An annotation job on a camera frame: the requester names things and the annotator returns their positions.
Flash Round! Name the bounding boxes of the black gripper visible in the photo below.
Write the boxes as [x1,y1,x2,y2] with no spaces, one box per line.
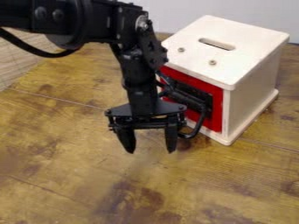
[105,84,187,153]

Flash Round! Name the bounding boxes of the black metal drawer handle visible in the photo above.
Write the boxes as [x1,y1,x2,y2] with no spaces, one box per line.
[159,87,212,139]

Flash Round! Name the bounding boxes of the red wooden drawer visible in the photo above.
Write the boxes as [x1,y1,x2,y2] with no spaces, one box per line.
[161,66,223,133]

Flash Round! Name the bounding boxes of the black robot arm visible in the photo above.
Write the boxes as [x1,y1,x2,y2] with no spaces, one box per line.
[0,0,186,153]

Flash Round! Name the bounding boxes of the white wooden box cabinet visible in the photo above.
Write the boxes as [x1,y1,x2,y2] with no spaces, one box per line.
[163,15,290,145]

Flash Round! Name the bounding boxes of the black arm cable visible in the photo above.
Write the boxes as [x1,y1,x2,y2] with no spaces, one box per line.
[0,27,80,59]

